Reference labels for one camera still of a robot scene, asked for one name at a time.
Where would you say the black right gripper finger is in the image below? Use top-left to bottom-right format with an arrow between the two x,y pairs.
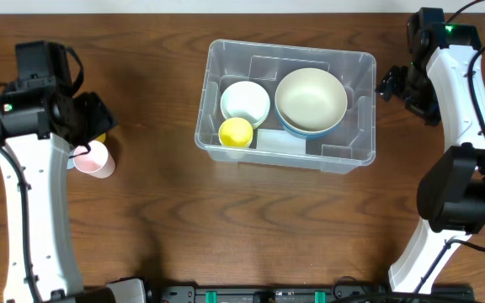
376,79 -> 403,102
385,66 -> 408,84

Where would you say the yellow cup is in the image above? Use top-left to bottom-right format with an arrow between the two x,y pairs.
218,118 -> 253,148
96,134 -> 106,143

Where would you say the pink cup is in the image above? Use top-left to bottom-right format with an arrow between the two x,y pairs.
72,141 -> 115,178

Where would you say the beige large bowl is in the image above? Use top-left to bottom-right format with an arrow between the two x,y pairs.
274,68 -> 348,131

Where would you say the white small bowl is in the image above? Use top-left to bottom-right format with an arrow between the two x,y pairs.
220,81 -> 271,124

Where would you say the yellow cup front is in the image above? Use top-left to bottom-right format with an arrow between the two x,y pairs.
218,118 -> 253,148

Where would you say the light blue cup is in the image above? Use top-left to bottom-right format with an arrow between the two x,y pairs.
67,158 -> 75,170

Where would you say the white cup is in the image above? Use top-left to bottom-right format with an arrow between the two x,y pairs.
226,147 -> 247,161

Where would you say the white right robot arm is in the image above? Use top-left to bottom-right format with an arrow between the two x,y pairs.
376,8 -> 485,295

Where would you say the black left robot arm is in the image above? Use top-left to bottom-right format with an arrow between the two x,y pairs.
0,40 -> 152,302

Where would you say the clear plastic storage bin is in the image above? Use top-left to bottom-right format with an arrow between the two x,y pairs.
195,40 -> 376,174

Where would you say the dark blue bowl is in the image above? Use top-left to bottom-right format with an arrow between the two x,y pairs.
274,108 -> 347,140

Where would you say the white label in bin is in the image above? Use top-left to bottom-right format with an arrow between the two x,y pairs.
256,129 -> 306,155

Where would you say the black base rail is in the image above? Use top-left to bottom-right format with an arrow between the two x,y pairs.
157,281 -> 476,303

